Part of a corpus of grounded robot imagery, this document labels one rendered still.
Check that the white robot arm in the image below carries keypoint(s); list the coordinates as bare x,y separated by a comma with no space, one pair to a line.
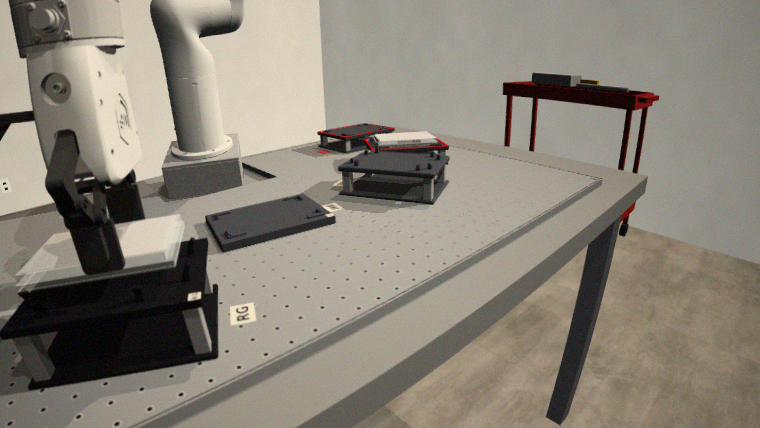
189,66

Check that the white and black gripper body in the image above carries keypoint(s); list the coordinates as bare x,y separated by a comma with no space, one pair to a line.
93,101

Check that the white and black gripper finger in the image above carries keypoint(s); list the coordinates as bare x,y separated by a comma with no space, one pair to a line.
94,236
123,200

